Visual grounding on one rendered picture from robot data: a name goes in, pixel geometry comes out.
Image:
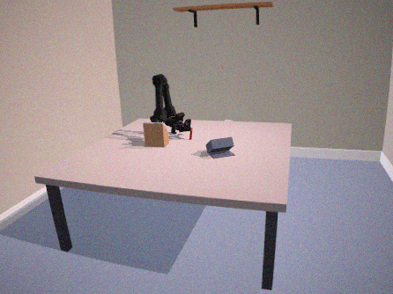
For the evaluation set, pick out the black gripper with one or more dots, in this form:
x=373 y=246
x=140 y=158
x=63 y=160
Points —
x=182 y=127

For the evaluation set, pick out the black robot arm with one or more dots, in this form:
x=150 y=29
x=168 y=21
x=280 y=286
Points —
x=165 y=114

